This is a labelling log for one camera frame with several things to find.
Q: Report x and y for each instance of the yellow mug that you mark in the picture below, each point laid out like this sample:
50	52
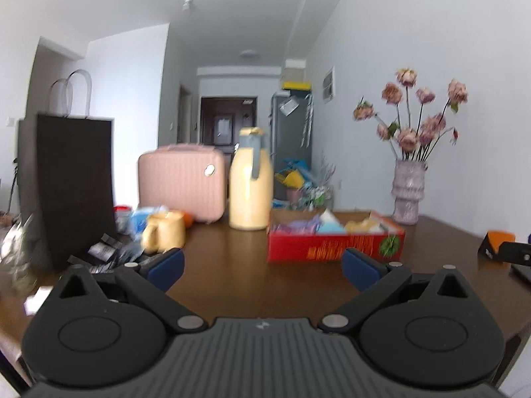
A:
168	232

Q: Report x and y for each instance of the clear glass cup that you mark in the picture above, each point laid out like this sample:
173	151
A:
18	257

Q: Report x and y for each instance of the round ceiling lamp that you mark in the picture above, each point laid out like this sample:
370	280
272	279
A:
249	54

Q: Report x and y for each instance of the dried pink roses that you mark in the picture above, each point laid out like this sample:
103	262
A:
408	137

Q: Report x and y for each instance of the green bath loofah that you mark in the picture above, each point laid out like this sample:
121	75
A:
332	226

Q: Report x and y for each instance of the red cardboard box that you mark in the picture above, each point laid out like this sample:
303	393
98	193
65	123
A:
332	248

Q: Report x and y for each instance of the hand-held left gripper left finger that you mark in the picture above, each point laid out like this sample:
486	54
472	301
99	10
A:
166	267

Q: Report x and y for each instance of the orange black phone stand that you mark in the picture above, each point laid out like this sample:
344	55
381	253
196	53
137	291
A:
495	242

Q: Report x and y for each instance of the yellow box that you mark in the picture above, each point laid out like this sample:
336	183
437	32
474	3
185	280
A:
296	86

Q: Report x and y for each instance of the black phone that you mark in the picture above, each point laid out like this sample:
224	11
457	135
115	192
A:
522	273

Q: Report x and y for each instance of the orange fruit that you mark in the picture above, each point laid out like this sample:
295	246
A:
188	219

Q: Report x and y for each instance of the pile of black sachets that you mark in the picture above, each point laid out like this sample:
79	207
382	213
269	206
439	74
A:
108	251

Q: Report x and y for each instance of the yellow plush toy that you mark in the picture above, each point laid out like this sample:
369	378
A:
363	226

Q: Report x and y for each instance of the blue white tissue pack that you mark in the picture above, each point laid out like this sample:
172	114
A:
145	220

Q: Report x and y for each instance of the black paper bag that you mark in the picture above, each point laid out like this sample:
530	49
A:
74	190

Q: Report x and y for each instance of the dark brown door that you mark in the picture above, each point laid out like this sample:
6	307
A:
211	128

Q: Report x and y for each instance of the blue yellow cleaning tools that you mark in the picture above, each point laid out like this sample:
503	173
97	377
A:
292	176

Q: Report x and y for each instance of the black camera tripod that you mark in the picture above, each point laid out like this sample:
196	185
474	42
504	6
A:
13	186

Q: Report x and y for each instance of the clear hanging umbrella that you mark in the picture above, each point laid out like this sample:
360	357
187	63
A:
307	122

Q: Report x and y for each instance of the grey paper bag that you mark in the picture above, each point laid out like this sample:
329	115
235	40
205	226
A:
27	174

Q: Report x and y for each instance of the pink bucket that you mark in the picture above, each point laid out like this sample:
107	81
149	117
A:
293	195

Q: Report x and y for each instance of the pink textured vase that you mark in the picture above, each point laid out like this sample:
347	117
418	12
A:
408	192

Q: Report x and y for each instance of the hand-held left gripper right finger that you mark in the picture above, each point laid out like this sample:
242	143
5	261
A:
360	269

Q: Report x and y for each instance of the white crumpled tissue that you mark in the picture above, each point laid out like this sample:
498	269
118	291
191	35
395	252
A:
37	302

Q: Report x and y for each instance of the paper on refrigerator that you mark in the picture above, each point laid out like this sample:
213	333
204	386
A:
288	107

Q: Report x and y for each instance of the ceiling sprinkler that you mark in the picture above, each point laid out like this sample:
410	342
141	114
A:
187	2

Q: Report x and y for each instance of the yellow thermos jug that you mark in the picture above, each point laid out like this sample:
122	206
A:
249	199

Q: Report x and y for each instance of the grey refrigerator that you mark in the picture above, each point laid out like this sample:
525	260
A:
290	145

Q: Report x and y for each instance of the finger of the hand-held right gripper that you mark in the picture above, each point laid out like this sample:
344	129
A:
516	253

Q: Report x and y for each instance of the pink suitcase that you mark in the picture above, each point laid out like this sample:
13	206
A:
178	182

